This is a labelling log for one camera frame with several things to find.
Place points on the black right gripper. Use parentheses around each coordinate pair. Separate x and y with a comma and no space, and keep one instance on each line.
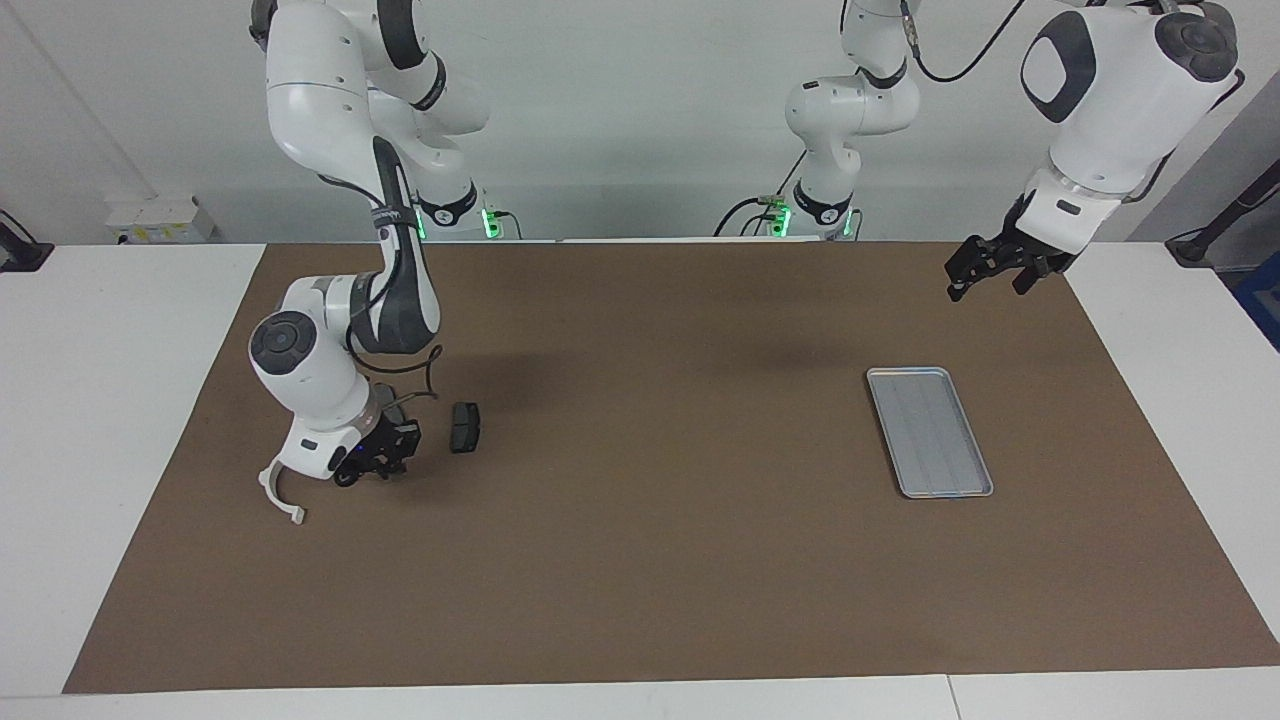
(380,440)

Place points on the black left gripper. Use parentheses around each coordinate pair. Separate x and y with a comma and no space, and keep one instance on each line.
(1015,248)

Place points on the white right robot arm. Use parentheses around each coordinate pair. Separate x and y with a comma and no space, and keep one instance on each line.
(330,100)

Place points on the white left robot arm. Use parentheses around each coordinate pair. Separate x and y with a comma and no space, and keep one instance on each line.
(1110,100)

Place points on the silver metal tray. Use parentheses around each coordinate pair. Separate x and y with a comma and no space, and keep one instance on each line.
(930,435)

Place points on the short grey brake pad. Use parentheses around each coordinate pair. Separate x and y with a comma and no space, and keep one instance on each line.
(465,427)

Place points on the blue crate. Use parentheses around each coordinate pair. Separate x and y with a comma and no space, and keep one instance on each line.
(1262,305)

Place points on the brown table mat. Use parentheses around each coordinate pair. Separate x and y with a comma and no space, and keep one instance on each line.
(650,560)

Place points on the white power strip box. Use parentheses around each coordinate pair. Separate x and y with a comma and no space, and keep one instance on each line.
(160,218)

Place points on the black table clamp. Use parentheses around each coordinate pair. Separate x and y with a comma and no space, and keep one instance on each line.
(22,252)

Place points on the white semicircular bracket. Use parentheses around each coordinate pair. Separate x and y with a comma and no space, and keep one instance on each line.
(270,492)

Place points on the black camera stand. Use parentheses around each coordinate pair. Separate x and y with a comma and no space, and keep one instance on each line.
(1225,215)

